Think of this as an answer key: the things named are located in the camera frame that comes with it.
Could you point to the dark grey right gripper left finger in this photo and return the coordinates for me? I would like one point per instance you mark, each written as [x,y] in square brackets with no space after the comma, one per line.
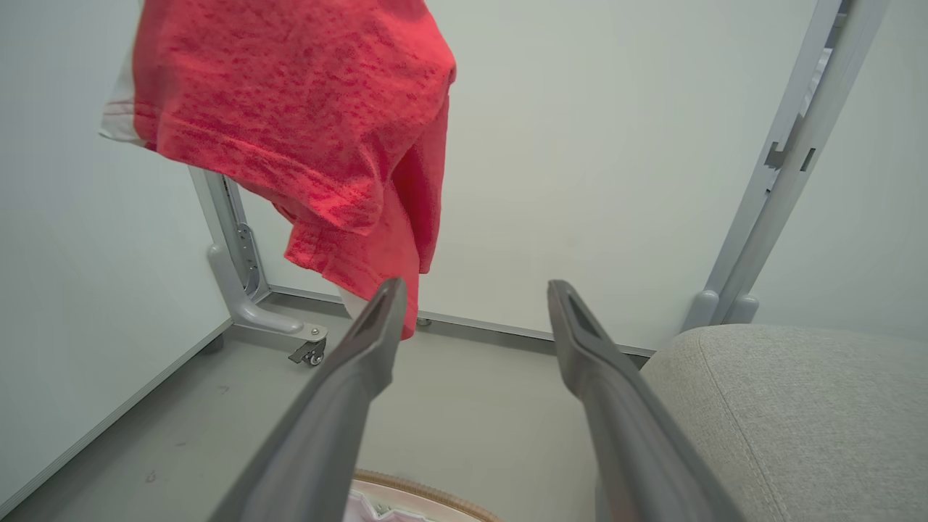
[326,420]

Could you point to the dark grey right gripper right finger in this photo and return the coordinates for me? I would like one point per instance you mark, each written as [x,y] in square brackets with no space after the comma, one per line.
[631,435]

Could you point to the red jersey shirt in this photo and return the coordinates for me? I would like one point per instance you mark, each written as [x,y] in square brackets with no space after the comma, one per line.
[290,109]

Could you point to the white cloth in basket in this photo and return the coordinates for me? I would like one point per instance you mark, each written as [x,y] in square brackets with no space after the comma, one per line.
[384,511]

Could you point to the white laundry basket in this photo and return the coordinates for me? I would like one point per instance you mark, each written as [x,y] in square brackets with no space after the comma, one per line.
[435,495]

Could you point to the black caster wheel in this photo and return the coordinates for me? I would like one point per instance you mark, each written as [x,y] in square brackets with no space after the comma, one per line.
[312,354]

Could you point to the grey metal partition foot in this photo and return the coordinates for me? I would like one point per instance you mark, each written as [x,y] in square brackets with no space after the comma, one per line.
[243,308]

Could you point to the grey fabric sofa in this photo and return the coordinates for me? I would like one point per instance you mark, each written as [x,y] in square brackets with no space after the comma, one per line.
[812,420]

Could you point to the grey slim partition post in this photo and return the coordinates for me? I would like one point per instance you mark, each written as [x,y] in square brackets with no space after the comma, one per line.
[232,225]

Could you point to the grey right frame leg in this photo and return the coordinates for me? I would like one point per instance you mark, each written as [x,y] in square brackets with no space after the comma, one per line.
[797,145]

